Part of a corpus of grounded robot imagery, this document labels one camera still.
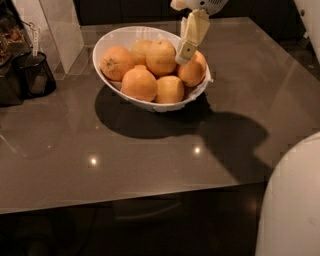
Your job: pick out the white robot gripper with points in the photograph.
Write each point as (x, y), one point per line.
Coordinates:
(207, 5)

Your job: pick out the large orange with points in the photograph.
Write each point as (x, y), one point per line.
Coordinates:
(160, 57)

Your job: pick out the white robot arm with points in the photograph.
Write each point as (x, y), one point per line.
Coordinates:
(289, 223)

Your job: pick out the white oval bowl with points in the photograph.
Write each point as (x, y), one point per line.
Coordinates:
(126, 37)

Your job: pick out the orange at right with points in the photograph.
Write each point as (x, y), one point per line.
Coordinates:
(193, 72)

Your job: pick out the orange at back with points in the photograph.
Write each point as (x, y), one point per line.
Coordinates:
(139, 51)

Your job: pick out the orange at front centre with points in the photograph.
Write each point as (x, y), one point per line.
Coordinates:
(170, 90)

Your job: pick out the orange at front left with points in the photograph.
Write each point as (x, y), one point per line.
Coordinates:
(140, 84)

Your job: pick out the orange at far left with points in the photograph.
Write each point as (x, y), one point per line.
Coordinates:
(115, 62)

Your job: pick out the white tall panel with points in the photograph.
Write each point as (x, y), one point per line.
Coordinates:
(60, 34)

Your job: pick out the black mesh cup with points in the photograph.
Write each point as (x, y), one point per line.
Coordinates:
(35, 75)

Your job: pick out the dark appliance at left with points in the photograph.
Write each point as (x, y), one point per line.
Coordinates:
(13, 43)

